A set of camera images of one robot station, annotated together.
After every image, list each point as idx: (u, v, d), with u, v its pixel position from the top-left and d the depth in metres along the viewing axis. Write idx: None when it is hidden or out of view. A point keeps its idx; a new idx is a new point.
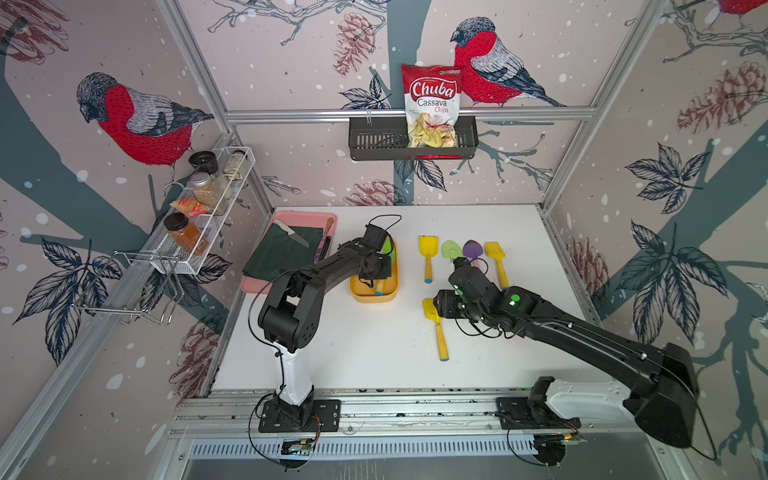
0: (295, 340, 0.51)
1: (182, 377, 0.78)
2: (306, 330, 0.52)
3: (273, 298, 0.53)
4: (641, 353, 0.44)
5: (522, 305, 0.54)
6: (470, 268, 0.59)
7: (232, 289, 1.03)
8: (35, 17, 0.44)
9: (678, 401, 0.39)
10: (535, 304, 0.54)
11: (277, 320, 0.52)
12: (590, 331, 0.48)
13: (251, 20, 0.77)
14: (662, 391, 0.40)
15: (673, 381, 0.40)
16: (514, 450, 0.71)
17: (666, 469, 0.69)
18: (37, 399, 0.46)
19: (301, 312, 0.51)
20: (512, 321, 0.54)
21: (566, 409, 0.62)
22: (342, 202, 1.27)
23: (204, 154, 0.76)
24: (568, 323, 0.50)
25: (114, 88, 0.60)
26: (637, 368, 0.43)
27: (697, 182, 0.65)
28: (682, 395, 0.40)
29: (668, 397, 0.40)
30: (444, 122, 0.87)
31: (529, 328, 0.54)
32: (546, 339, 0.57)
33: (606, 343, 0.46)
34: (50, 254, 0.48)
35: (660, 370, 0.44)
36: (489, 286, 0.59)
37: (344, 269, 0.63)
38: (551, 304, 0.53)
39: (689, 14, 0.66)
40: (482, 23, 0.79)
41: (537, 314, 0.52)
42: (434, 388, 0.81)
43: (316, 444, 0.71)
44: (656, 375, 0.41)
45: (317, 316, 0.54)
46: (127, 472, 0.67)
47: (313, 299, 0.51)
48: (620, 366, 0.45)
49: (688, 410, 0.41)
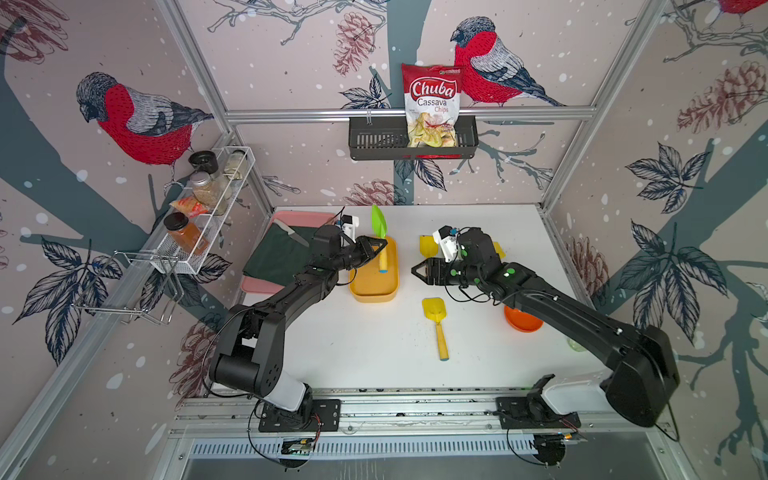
0: (257, 389, 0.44)
1: (182, 376, 0.78)
2: (270, 373, 0.46)
3: (227, 346, 0.46)
4: (617, 328, 0.45)
5: (515, 278, 0.57)
6: (483, 234, 0.61)
7: (232, 289, 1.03)
8: (35, 17, 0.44)
9: (642, 374, 0.41)
10: (527, 278, 0.57)
11: (231, 371, 0.45)
12: (573, 304, 0.50)
13: (251, 19, 0.77)
14: (628, 361, 0.41)
15: (643, 355, 0.41)
16: (514, 450, 0.71)
17: (665, 469, 0.69)
18: (37, 399, 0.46)
19: (261, 355, 0.45)
20: (502, 290, 0.58)
21: (559, 402, 0.63)
22: (342, 201, 1.27)
23: (204, 154, 0.76)
24: (553, 296, 0.52)
25: (114, 87, 0.61)
26: (608, 340, 0.45)
27: (697, 182, 0.65)
28: (651, 371, 0.42)
29: (632, 368, 0.41)
30: (444, 122, 0.87)
31: (517, 298, 0.57)
32: (532, 310, 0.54)
33: (584, 316, 0.48)
34: (50, 254, 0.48)
35: (632, 345, 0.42)
36: (493, 256, 0.62)
37: (306, 295, 0.58)
38: (542, 279, 0.56)
39: (689, 13, 0.66)
40: (482, 23, 0.79)
41: (527, 286, 0.55)
42: (434, 388, 0.81)
43: (316, 444, 0.71)
44: (625, 348, 0.43)
45: (280, 355, 0.48)
46: (127, 472, 0.67)
47: (273, 336, 0.45)
48: (592, 338, 0.47)
49: (654, 384, 0.42)
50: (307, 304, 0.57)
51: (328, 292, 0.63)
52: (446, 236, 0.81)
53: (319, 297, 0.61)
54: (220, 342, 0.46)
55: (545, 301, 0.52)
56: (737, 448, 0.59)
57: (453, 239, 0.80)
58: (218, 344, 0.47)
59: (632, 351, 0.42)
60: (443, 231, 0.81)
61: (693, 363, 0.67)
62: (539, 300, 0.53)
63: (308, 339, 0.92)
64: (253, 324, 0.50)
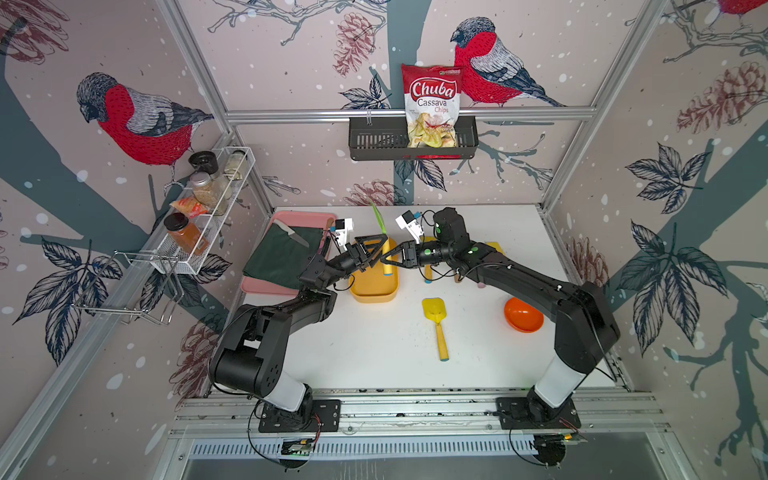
0: (258, 387, 0.45)
1: (182, 376, 0.78)
2: (271, 373, 0.46)
3: (231, 341, 0.47)
4: (557, 284, 0.51)
5: (479, 253, 0.64)
6: (456, 213, 0.66)
7: (232, 289, 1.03)
8: (35, 17, 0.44)
9: (575, 319, 0.46)
10: (489, 253, 0.63)
11: (233, 367, 0.45)
12: (526, 270, 0.56)
13: (251, 20, 0.77)
14: (564, 309, 0.47)
15: (577, 304, 0.47)
16: (515, 450, 0.71)
17: (666, 469, 0.69)
18: (37, 399, 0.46)
19: (266, 352, 0.46)
20: (467, 265, 0.65)
21: (549, 392, 0.64)
22: (342, 202, 1.27)
23: (204, 154, 0.76)
24: (508, 265, 0.58)
25: (115, 88, 0.61)
26: (549, 294, 0.51)
27: (697, 182, 0.65)
28: (584, 318, 0.47)
29: (567, 315, 0.46)
30: (444, 122, 0.87)
31: (479, 270, 0.63)
32: (490, 279, 0.62)
33: (531, 278, 0.54)
34: (50, 254, 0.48)
35: (569, 297, 0.48)
36: (464, 234, 0.68)
37: (309, 307, 0.61)
38: (502, 253, 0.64)
39: (689, 14, 0.66)
40: (482, 23, 0.79)
41: (487, 260, 0.61)
42: (433, 388, 0.81)
43: (316, 445, 0.71)
44: (563, 299, 0.49)
45: (282, 357, 0.49)
46: (127, 472, 0.67)
47: (279, 335, 0.47)
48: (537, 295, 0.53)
49: (586, 330, 0.47)
50: (311, 316, 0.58)
51: (331, 309, 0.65)
52: (411, 220, 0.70)
53: (320, 315, 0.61)
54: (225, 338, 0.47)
55: (501, 270, 0.59)
56: (738, 449, 0.59)
57: (418, 222, 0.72)
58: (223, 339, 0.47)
59: (568, 302, 0.47)
60: (406, 217, 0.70)
61: (693, 363, 0.67)
62: (496, 269, 0.59)
63: (308, 340, 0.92)
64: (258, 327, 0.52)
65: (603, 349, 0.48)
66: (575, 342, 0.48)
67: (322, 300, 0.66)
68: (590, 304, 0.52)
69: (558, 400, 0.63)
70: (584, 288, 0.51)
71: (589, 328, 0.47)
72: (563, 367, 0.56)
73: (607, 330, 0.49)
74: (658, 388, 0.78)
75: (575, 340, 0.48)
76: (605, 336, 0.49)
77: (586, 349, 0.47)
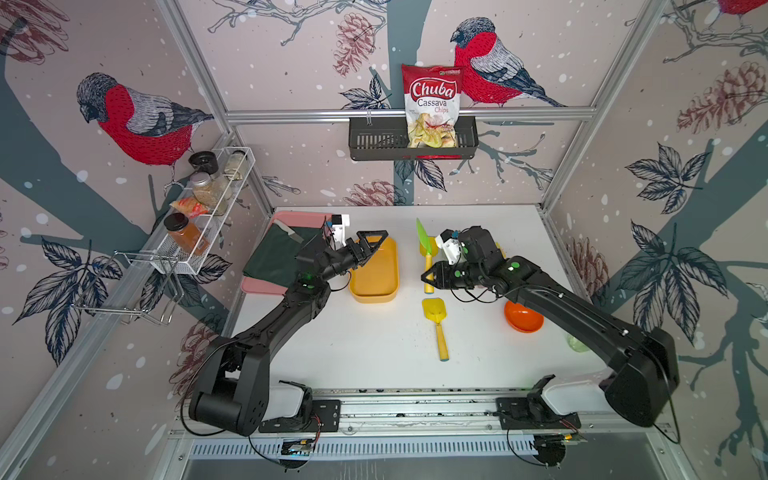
0: (241, 426, 0.42)
1: (182, 377, 0.78)
2: (254, 410, 0.43)
3: (207, 381, 0.43)
4: (622, 329, 0.45)
5: (519, 272, 0.56)
6: (481, 230, 0.60)
7: (232, 289, 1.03)
8: (35, 18, 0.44)
9: (646, 375, 0.40)
10: (532, 274, 0.55)
11: (212, 406, 0.42)
12: (581, 303, 0.49)
13: (251, 20, 0.77)
14: (634, 362, 0.41)
15: (649, 357, 0.41)
16: (514, 450, 0.71)
17: (666, 469, 0.69)
18: (37, 400, 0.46)
19: (243, 391, 0.42)
20: (506, 284, 0.57)
21: (560, 403, 0.63)
22: (342, 202, 1.27)
23: (204, 154, 0.76)
24: (559, 293, 0.51)
25: (115, 88, 0.61)
26: (614, 340, 0.44)
27: (697, 182, 0.65)
28: (655, 373, 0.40)
29: (638, 370, 0.41)
30: (444, 122, 0.87)
31: (520, 293, 0.56)
32: (533, 304, 0.55)
33: (587, 314, 0.48)
34: (50, 255, 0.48)
35: (637, 347, 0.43)
36: (494, 250, 0.62)
37: (292, 320, 0.55)
38: (550, 278, 0.54)
39: (689, 14, 0.66)
40: (482, 23, 0.79)
41: (532, 282, 0.54)
42: (434, 388, 0.81)
43: (316, 445, 0.71)
44: (631, 349, 0.42)
45: (265, 390, 0.46)
46: (127, 472, 0.67)
47: (256, 373, 0.42)
48: (597, 337, 0.46)
49: (655, 386, 0.42)
50: (294, 328, 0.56)
51: (319, 310, 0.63)
52: (448, 239, 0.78)
53: (307, 314, 0.60)
54: (201, 378, 0.43)
55: (551, 299, 0.51)
56: (738, 449, 0.59)
57: (455, 243, 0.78)
58: (198, 379, 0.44)
59: (638, 353, 0.41)
60: (443, 235, 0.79)
61: (693, 363, 0.67)
62: (543, 295, 0.52)
63: (308, 340, 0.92)
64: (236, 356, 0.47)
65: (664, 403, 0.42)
66: (637, 397, 0.43)
67: (312, 300, 0.61)
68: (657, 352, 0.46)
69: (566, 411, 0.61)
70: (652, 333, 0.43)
71: (657, 385, 0.42)
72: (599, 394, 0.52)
73: (670, 382, 0.45)
74: None
75: (640, 396, 0.43)
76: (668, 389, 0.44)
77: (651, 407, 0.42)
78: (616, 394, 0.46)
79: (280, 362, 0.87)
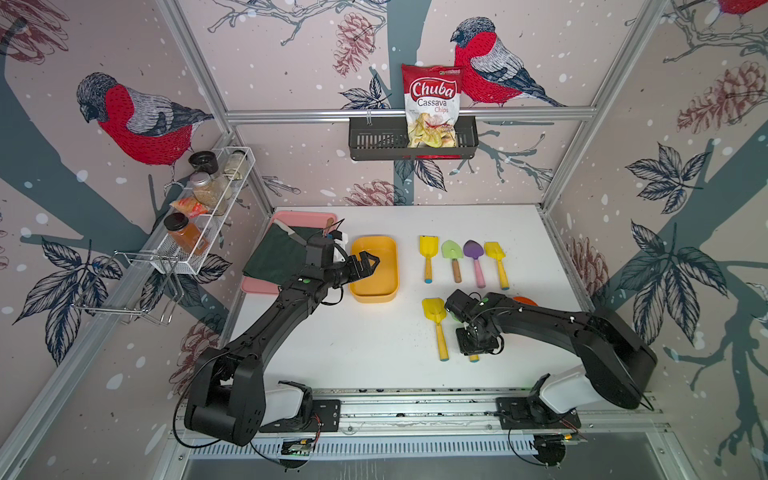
0: (236, 438, 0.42)
1: (182, 376, 0.78)
2: (252, 419, 0.43)
3: (198, 396, 0.42)
4: (569, 316, 0.51)
5: (489, 302, 0.65)
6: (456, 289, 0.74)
7: (232, 289, 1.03)
8: (35, 17, 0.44)
9: (596, 348, 0.44)
10: (499, 300, 0.64)
11: (206, 417, 0.42)
12: (538, 309, 0.56)
13: (251, 20, 0.77)
14: (582, 340, 0.45)
15: (595, 333, 0.46)
16: (514, 450, 0.71)
17: (666, 469, 0.69)
18: (37, 399, 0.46)
19: (235, 406, 0.41)
20: (483, 319, 0.65)
21: (557, 402, 0.63)
22: (342, 202, 1.27)
23: (204, 154, 0.76)
24: (518, 307, 0.59)
25: (115, 88, 0.61)
26: (564, 328, 0.50)
27: (697, 182, 0.65)
28: (605, 345, 0.45)
29: (587, 346, 0.45)
30: (444, 122, 0.87)
31: (495, 320, 0.63)
32: (510, 325, 0.61)
33: (544, 316, 0.54)
34: (50, 254, 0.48)
35: (586, 329, 0.46)
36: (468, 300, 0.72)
37: (283, 325, 0.52)
38: (510, 297, 0.63)
39: (689, 14, 0.66)
40: (482, 23, 0.79)
41: (499, 306, 0.62)
42: (433, 388, 0.81)
43: (316, 445, 0.71)
44: (579, 330, 0.47)
45: (261, 398, 0.45)
46: (127, 472, 0.67)
47: (249, 385, 0.41)
48: (554, 331, 0.52)
49: (611, 358, 0.44)
50: (291, 329, 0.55)
51: (315, 306, 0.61)
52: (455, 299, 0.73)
53: (304, 311, 0.58)
54: (192, 391, 0.42)
55: (513, 315, 0.59)
56: (738, 449, 0.59)
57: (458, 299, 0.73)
58: (191, 394, 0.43)
59: (584, 332, 0.46)
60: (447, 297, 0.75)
61: (692, 363, 0.67)
62: (510, 313, 0.59)
63: (308, 340, 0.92)
64: (228, 365, 0.46)
65: (640, 378, 0.44)
66: (606, 373, 0.45)
67: (309, 296, 0.59)
68: (610, 329, 0.50)
69: (565, 408, 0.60)
70: (599, 315, 0.50)
71: (613, 354, 0.45)
72: (585, 386, 0.54)
73: (635, 357, 0.46)
74: (656, 387, 0.79)
75: (606, 374, 0.46)
76: (635, 363, 0.45)
77: (619, 379, 0.44)
78: (599, 381, 0.48)
79: (280, 362, 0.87)
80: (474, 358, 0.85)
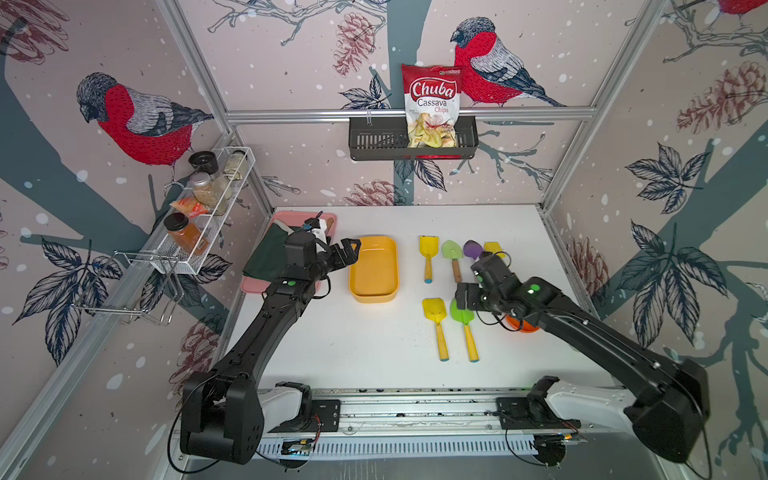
0: (239, 455, 0.41)
1: (182, 377, 0.78)
2: (251, 438, 0.43)
3: (193, 421, 0.41)
4: (654, 361, 0.43)
5: (540, 295, 0.54)
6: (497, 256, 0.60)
7: (232, 289, 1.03)
8: (35, 17, 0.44)
9: (681, 412, 0.38)
10: (554, 297, 0.53)
11: (204, 441, 0.41)
12: (610, 332, 0.47)
13: (251, 20, 0.77)
14: (668, 400, 0.39)
15: (681, 391, 0.40)
16: (513, 450, 0.70)
17: (665, 469, 0.69)
18: (37, 399, 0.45)
19: (233, 424, 0.40)
20: (526, 307, 0.55)
21: (563, 409, 0.63)
22: (342, 202, 1.27)
23: (204, 154, 0.76)
24: (583, 321, 0.49)
25: (115, 88, 0.61)
26: (646, 375, 0.42)
27: (697, 182, 0.65)
28: (689, 409, 0.40)
29: (672, 407, 0.39)
30: (444, 122, 0.87)
31: (542, 317, 0.54)
32: (557, 331, 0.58)
33: (618, 344, 0.46)
34: (50, 254, 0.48)
35: (672, 383, 0.40)
36: (510, 276, 0.61)
37: (273, 333, 0.50)
38: (570, 299, 0.53)
39: (689, 14, 0.66)
40: (482, 23, 0.79)
41: (554, 305, 0.52)
42: (434, 388, 0.81)
43: (316, 445, 0.71)
44: (665, 385, 0.41)
45: (258, 414, 0.44)
46: (127, 472, 0.67)
47: (244, 404, 0.40)
48: (627, 369, 0.45)
49: (690, 424, 0.40)
50: (282, 336, 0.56)
51: (303, 307, 0.60)
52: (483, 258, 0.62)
53: (295, 314, 0.57)
54: (185, 417, 0.41)
55: (574, 324, 0.50)
56: (738, 449, 0.59)
57: None
58: (183, 420, 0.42)
59: (671, 389, 0.40)
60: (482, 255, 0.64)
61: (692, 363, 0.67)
62: (568, 325, 0.50)
63: (308, 340, 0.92)
64: (219, 386, 0.45)
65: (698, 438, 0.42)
66: (670, 431, 0.41)
67: (296, 300, 0.56)
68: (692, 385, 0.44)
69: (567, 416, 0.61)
70: (686, 367, 0.42)
71: (693, 417, 0.42)
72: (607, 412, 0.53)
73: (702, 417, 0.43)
74: None
75: (671, 433, 0.41)
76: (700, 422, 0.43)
77: (685, 443, 0.40)
78: (647, 427, 0.44)
79: (280, 362, 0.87)
80: (474, 357, 0.85)
